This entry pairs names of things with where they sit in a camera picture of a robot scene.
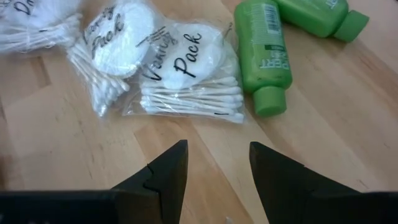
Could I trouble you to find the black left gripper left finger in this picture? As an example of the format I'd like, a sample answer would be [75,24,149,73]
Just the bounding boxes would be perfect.
[110,139,190,224]

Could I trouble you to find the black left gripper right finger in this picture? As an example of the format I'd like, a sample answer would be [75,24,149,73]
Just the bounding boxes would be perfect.
[248,141,363,224]

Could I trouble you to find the clear vanity pack bag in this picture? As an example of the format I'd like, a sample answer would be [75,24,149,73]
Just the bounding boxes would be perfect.
[123,18,246,125]
[67,0,156,118]
[0,0,83,55]

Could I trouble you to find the green shampoo bottle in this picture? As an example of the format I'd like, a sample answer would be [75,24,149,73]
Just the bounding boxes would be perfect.
[273,0,371,44]
[233,0,294,118]

